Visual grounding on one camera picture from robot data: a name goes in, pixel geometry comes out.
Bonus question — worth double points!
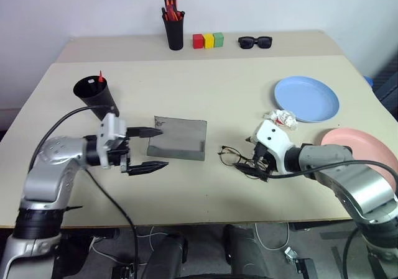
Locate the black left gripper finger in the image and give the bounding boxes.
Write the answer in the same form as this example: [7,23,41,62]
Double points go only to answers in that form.
[126,126,165,139]
[126,160,170,177]

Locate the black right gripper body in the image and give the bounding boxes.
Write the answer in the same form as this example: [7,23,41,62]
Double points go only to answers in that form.
[252,142,278,181]

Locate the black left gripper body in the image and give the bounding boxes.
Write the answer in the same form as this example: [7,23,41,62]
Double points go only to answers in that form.
[106,137,132,173]

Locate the grey glasses case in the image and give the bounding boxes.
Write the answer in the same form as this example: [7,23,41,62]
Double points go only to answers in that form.
[146,115,208,162]

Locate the wide black cup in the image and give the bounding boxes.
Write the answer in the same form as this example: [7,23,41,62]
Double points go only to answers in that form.
[73,75,121,122]

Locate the tall black pen cup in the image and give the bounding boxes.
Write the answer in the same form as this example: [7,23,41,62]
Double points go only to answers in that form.
[161,7,187,52]

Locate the crumpled white paper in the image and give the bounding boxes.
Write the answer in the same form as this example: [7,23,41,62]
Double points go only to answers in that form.
[261,108,299,132]

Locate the blue plate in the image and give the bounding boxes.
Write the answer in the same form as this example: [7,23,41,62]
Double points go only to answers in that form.
[273,75,341,124]

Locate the dark rounded shape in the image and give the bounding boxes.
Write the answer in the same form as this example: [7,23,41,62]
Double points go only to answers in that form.
[223,224,278,279]
[145,232,189,279]

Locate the black sunglasses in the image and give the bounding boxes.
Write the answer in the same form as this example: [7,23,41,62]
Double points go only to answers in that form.
[238,35,274,50]

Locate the pink plate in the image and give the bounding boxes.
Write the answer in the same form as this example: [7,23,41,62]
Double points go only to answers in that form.
[320,127,398,196]

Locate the black floor box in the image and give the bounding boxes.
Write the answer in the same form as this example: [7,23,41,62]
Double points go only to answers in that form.
[293,257,320,279]

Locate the dark chair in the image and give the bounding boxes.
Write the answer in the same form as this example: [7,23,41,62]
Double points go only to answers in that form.
[371,51,398,122]

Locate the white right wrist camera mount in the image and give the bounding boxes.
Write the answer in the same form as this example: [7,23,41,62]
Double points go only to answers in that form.
[251,119,295,175]

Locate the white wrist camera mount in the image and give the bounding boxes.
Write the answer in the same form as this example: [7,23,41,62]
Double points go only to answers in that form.
[251,119,295,175]
[97,112,129,170]

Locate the thin wire frame eyeglasses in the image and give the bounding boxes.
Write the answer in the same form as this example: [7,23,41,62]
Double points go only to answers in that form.
[217,145,269,180]

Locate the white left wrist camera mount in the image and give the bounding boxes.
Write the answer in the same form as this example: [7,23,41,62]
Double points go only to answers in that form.
[97,112,129,170]

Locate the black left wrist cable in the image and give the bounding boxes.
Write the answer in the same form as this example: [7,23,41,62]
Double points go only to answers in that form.
[83,168,139,279]

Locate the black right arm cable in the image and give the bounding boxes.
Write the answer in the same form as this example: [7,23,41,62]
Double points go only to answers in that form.
[266,160,398,184]

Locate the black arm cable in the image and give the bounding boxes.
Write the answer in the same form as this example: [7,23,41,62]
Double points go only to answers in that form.
[29,104,116,171]
[266,160,398,184]

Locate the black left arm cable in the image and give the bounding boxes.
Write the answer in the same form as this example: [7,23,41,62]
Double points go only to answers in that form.
[29,104,116,171]

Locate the white floor cable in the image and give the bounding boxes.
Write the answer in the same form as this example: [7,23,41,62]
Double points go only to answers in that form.
[92,226,157,265]
[254,222,292,250]

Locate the small metal bracket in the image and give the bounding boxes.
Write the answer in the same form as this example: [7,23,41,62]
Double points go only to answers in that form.
[284,247,300,265]

